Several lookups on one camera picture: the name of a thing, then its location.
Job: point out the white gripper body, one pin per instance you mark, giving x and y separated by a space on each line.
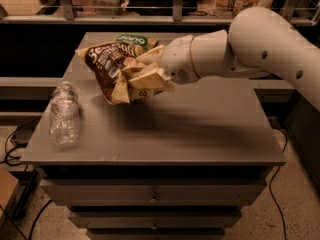
177 60

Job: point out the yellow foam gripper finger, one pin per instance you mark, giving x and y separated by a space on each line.
152 56
151 77

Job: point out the brown sea salt chip bag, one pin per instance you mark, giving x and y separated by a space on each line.
113 63

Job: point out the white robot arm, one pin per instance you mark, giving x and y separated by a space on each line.
258 42

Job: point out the green snack bag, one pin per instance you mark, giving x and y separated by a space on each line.
137 39

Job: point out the black bag behind glass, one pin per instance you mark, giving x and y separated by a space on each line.
159 7

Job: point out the clear plastic water bottle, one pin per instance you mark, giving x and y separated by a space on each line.
64 115

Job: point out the grey drawer cabinet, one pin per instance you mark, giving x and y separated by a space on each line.
204 149

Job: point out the top drawer round knob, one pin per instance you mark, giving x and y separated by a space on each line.
154 199

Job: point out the drawer round knob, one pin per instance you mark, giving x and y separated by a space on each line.
154 226
154 199

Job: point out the metal railing with glass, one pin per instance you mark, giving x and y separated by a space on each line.
80 12

